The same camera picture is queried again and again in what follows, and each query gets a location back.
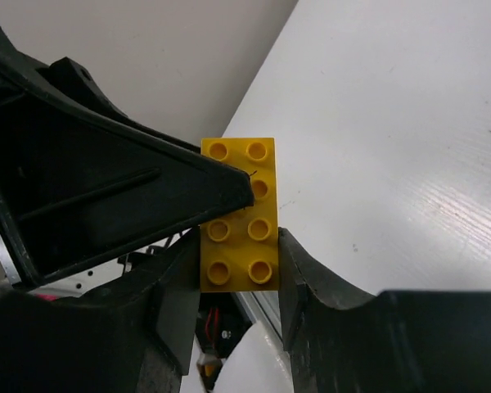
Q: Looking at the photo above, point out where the aluminium rail frame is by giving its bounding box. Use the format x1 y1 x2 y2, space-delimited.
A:
232 291 282 341

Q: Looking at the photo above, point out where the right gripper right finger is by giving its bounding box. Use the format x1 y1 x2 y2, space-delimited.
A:
278 228 491 392

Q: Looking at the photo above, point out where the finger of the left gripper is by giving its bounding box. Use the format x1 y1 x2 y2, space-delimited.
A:
0 27 253 287
36 57 200 153

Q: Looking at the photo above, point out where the white foil cover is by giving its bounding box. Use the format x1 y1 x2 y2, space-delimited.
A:
214 321 294 393

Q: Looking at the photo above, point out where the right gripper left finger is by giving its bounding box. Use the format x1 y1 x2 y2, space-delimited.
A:
0 229 200 392

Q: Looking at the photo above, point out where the purple and yellow lego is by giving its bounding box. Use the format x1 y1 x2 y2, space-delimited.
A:
200 138 280 293

